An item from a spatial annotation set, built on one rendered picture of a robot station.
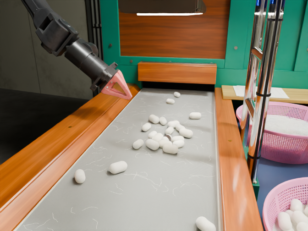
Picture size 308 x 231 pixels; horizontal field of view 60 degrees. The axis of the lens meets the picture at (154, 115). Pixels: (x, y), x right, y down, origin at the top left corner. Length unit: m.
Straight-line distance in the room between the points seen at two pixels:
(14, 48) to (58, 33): 3.44
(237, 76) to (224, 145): 0.51
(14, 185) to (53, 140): 0.17
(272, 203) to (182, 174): 0.17
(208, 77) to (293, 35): 0.33
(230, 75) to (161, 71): 0.27
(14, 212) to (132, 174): 0.21
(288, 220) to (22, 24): 3.80
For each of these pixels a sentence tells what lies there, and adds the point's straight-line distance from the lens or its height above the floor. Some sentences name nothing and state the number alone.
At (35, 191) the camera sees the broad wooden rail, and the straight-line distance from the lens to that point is 0.52.
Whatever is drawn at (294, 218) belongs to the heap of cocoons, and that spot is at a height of 0.73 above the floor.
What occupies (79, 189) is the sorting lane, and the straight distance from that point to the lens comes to 0.52.
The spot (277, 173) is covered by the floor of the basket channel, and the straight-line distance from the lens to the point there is 0.73.
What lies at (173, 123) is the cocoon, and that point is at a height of 0.76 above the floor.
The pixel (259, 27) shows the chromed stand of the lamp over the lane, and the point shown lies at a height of 1.01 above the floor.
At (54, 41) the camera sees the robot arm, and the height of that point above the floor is 0.97.
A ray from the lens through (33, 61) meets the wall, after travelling 3.97.
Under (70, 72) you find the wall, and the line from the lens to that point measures 3.60.
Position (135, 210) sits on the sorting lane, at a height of 0.74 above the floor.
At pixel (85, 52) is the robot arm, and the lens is 0.73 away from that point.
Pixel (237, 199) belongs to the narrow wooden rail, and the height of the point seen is 0.76.
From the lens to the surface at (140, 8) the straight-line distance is 0.29.
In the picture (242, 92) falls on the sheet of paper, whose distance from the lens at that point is 0.99.
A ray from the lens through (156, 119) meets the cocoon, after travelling 0.76.
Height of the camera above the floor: 1.04
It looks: 21 degrees down
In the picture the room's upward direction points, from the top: straight up
